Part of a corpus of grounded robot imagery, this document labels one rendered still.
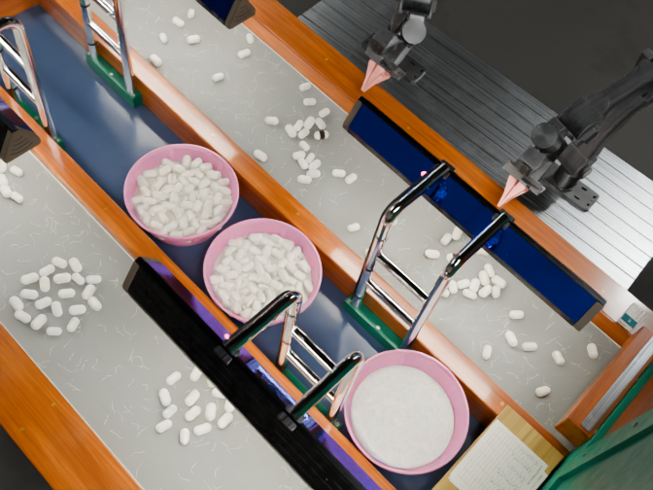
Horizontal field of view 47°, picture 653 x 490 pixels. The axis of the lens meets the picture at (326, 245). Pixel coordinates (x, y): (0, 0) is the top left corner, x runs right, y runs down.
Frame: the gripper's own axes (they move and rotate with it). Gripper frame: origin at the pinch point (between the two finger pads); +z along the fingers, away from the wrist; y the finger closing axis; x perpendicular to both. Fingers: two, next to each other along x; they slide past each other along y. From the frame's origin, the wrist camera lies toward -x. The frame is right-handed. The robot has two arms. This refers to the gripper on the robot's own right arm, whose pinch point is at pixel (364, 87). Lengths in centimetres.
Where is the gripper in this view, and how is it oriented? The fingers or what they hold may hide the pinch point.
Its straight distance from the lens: 190.8
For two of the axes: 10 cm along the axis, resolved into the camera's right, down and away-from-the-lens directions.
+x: 3.7, 0.1, 9.3
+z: -6.2, 7.5, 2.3
